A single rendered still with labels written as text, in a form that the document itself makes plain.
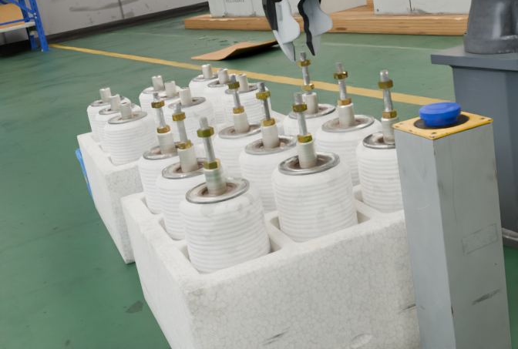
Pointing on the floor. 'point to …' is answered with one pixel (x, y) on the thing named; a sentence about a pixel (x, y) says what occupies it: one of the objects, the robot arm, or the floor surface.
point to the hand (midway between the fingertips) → (300, 49)
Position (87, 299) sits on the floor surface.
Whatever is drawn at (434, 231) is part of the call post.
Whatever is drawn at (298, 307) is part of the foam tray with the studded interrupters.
